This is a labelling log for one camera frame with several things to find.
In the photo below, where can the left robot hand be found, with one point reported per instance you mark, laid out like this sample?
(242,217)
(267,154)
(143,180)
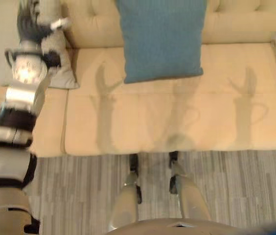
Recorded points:
(31,28)

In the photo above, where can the grey cushion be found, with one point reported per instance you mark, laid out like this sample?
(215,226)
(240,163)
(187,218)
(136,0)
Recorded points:
(61,61)

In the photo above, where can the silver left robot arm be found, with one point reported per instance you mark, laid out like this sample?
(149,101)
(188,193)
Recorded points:
(8,156)

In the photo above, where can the beige sofa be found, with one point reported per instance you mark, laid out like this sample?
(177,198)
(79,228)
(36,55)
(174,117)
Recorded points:
(152,117)

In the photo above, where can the blue cushion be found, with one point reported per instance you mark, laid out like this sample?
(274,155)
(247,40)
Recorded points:
(162,39)

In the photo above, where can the silver left robot leg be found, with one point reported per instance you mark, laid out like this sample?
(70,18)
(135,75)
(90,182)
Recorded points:
(125,203)

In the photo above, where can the silver robot torso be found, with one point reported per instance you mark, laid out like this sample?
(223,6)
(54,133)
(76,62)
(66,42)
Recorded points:
(201,228)

